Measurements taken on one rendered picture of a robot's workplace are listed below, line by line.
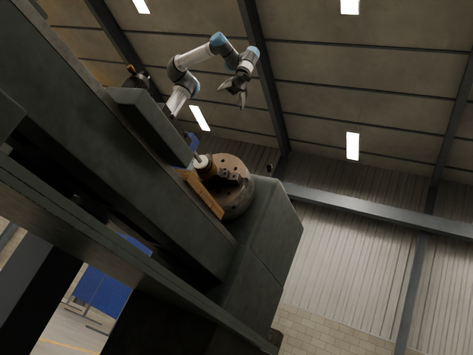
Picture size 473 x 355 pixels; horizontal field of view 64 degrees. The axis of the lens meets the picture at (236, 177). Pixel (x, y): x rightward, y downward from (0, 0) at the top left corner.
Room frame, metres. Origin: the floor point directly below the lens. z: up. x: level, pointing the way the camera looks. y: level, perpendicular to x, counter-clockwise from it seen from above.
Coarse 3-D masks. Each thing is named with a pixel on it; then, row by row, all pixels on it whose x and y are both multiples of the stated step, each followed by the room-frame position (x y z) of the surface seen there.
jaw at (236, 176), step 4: (220, 168) 1.54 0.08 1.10; (216, 172) 1.55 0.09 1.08; (220, 172) 1.55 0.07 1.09; (224, 172) 1.55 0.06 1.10; (228, 172) 1.54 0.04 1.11; (216, 176) 1.56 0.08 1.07; (220, 176) 1.55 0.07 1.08; (224, 176) 1.54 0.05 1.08; (228, 176) 1.55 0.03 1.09; (232, 176) 1.55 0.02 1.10; (236, 176) 1.53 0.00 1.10; (240, 176) 1.55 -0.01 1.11; (220, 180) 1.58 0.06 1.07; (224, 180) 1.57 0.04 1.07; (228, 180) 1.56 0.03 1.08; (232, 180) 1.55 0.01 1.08; (236, 180) 1.54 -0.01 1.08; (240, 180) 1.56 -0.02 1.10; (244, 180) 1.56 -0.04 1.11; (220, 184) 1.62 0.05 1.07; (224, 184) 1.61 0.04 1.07; (228, 184) 1.59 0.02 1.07; (232, 184) 1.58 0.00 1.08; (236, 184) 1.57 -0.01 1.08; (240, 184) 1.56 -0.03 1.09; (244, 184) 1.57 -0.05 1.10
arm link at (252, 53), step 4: (248, 48) 1.52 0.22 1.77; (252, 48) 1.51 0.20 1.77; (256, 48) 1.51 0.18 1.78; (244, 52) 1.53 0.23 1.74; (248, 52) 1.51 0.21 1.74; (252, 52) 1.51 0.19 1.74; (256, 52) 1.51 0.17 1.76; (240, 56) 1.55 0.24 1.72; (244, 56) 1.52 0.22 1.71; (248, 56) 1.51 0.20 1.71; (252, 56) 1.51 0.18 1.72; (256, 56) 1.52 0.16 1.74; (240, 60) 1.56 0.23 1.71; (244, 60) 1.51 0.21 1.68; (248, 60) 1.51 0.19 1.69; (252, 60) 1.51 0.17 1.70; (256, 60) 1.53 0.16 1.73; (252, 64) 1.52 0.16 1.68
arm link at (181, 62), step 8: (216, 32) 1.51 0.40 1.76; (216, 40) 1.49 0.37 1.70; (224, 40) 1.50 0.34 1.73; (200, 48) 1.60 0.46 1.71; (208, 48) 1.56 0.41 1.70; (216, 48) 1.54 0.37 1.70; (224, 48) 1.52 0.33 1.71; (232, 48) 1.54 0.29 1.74; (176, 56) 1.75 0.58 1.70; (184, 56) 1.70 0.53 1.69; (192, 56) 1.66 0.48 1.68; (200, 56) 1.63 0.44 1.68; (208, 56) 1.61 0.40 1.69; (224, 56) 1.57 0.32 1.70; (168, 64) 1.80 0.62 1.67; (176, 64) 1.76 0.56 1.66; (184, 64) 1.73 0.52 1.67; (192, 64) 1.71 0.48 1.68; (168, 72) 1.83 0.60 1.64; (176, 72) 1.80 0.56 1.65
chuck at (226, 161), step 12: (216, 156) 1.67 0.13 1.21; (228, 156) 1.63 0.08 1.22; (228, 168) 1.62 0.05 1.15; (240, 168) 1.58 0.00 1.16; (216, 180) 1.71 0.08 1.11; (252, 180) 1.63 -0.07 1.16; (216, 192) 1.62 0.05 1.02; (228, 192) 1.59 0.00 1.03; (240, 192) 1.56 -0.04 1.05; (228, 204) 1.58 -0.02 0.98; (240, 204) 1.61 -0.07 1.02; (228, 216) 1.66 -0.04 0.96
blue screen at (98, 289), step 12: (132, 240) 7.83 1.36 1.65; (144, 252) 6.83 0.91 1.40; (84, 276) 9.92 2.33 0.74; (96, 276) 8.91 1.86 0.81; (108, 276) 8.08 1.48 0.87; (84, 288) 9.32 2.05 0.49; (96, 288) 8.43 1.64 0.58; (108, 288) 7.69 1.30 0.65; (120, 288) 7.06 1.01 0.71; (84, 300) 8.79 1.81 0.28; (96, 300) 8.00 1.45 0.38; (108, 300) 7.33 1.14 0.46; (120, 300) 6.77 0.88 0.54; (72, 312) 8.20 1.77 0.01; (84, 312) 8.29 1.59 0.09; (108, 312) 7.02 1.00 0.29; (120, 312) 6.46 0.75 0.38; (108, 336) 6.44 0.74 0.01
